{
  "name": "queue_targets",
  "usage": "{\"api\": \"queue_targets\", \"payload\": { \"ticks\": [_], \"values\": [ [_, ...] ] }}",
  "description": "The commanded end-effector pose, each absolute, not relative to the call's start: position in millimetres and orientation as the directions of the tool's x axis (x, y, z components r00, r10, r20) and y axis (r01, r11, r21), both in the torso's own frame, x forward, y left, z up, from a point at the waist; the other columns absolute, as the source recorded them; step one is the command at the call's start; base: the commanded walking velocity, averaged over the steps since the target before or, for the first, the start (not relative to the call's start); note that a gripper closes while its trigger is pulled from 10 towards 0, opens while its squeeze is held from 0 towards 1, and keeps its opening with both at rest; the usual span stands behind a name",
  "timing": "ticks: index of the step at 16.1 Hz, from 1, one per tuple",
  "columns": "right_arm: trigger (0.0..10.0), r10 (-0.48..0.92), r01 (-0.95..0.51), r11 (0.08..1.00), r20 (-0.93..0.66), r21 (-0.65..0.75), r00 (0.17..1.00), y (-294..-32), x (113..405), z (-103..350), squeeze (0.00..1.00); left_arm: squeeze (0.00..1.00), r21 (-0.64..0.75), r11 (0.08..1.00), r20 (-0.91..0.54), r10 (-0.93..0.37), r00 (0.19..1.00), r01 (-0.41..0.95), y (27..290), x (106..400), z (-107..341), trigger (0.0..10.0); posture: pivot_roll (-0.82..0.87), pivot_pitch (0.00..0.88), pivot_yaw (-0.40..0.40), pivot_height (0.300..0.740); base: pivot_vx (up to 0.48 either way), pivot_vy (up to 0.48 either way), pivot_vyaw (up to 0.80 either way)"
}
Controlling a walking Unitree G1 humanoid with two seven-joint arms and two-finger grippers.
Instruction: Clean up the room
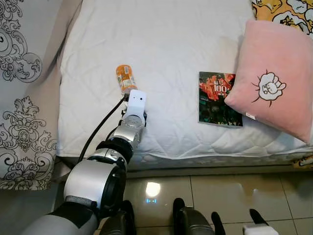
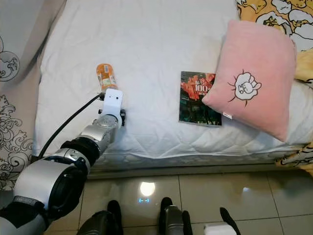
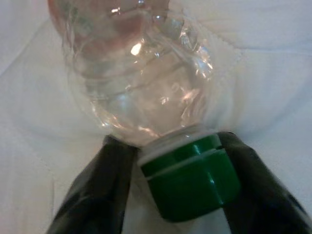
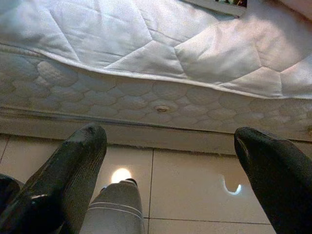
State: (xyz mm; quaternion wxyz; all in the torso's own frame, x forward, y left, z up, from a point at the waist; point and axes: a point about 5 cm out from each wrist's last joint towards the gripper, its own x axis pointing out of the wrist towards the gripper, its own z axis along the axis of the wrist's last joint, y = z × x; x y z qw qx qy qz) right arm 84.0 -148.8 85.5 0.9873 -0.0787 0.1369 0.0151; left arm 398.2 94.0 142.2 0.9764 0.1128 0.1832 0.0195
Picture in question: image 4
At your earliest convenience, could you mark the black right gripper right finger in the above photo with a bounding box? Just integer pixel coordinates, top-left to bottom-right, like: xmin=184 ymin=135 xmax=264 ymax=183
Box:
xmin=234 ymin=126 xmax=312 ymax=234

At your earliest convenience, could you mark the pink pillow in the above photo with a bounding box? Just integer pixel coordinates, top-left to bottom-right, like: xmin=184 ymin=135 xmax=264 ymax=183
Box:
xmin=265 ymin=0 xmax=312 ymax=22

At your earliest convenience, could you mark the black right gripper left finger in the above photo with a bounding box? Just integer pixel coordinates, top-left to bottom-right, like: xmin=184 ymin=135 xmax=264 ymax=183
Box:
xmin=0 ymin=123 xmax=108 ymax=234

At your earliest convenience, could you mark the dark book with red cover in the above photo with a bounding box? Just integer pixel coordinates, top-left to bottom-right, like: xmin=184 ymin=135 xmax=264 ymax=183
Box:
xmin=181 ymin=0 xmax=248 ymax=18

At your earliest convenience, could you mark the grey robot leg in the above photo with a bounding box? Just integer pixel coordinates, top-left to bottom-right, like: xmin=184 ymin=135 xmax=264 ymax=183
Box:
xmin=79 ymin=178 xmax=146 ymax=234

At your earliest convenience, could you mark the grey quilted mattress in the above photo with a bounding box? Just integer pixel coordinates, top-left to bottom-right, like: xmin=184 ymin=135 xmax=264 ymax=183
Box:
xmin=0 ymin=47 xmax=312 ymax=156

